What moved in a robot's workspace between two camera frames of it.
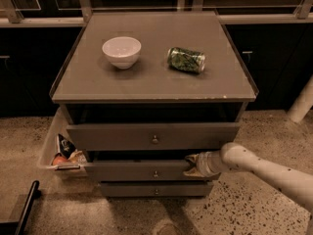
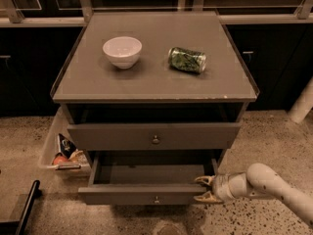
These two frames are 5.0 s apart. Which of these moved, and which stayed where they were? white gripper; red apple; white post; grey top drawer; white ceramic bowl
Moved: white gripper
Stayed: white post; white ceramic bowl; red apple; grey top drawer
